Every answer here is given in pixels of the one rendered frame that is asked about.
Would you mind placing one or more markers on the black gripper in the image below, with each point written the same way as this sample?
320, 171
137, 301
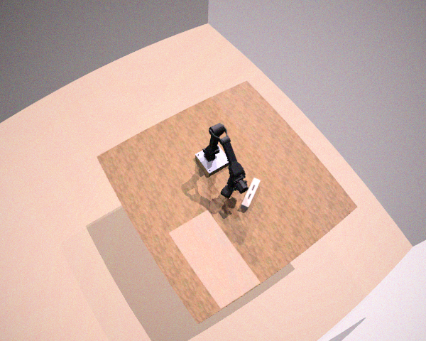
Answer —
228, 189

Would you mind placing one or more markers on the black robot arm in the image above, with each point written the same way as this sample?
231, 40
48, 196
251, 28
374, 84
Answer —
235, 168

